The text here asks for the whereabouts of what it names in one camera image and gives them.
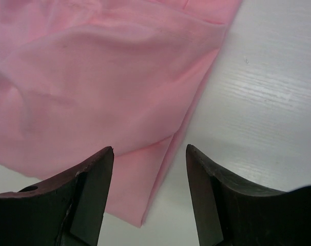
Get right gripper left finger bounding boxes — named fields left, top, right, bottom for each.
left=0, top=147, right=114, bottom=245

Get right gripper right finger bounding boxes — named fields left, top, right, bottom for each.
left=186, top=145, right=311, bottom=245

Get pink t-shirt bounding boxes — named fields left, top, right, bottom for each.
left=0, top=1, right=241, bottom=227

